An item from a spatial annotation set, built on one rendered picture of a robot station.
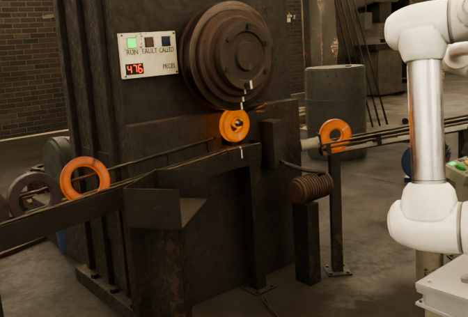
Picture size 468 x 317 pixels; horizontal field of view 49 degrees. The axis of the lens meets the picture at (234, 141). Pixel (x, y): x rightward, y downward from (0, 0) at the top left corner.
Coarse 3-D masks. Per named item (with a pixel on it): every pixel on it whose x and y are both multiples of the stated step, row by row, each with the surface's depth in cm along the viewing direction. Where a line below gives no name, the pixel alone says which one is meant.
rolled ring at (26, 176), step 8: (24, 176) 177; (32, 176) 179; (40, 176) 180; (48, 176) 182; (16, 184) 175; (24, 184) 177; (48, 184) 182; (56, 184) 184; (8, 192) 176; (16, 192) 176; (56, 192) 185; (8, 200) 175; (16, 200) 176; (56, 200) 185; (16, 208) 176; (16, 216) 177
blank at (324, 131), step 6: (330, 120) 249; (336, 120) 248; (324, 126) 248; (330, 126) 248; (336, 126) 248; (342, 126) 248; (348, 126) 249; (324, 132) 248; (342, 132) 249; (348, 132) 249; (324, 138) 249; (342, 138) 250; (348, 138) 250; (336, 144) 250; (336, 150) 250
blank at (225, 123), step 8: (224, 112) 230; (232, 112) 230; (240, 112) 233; (224, 120) 227; (232, 120) 230; (248, 120) 236; (224, 128) 228; (240, 128) 234; (248, 128) 236; (224, 136) 230; (232, 136) 231; (240, 136) 234
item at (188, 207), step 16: (144, 176) 189; (160, 176) 198; (176, 176) 196; (192, 176) 194; (128, 192) 174; (144, 192) 172; (160, 192) 170; (176, 192) 168; (192, 192) 196; (128, 208) 175; (144, 208) 173; (160, 208) 171; (176, 208) 170; (192, 208) 186; (128, 224) 176; (144, 224) 174; (160, 224) 172; (176, 224) 171; (176, 240) 186; (176, 256) 188; (176, 272) 189; (176, 288) 190; (176, 304) 192
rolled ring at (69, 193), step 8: (72, 160) 193; (80, 160) 194; (88, 160) 196; (96, 160) 198; (64, 168) 191; (72, 168) 192; (96, 168) 197; (104, 168) 199; (64, 176) 190; (104, 176) 198; (64, 184) 189; (104, 184) 197; (64, 192) 189; (72, 192) 190
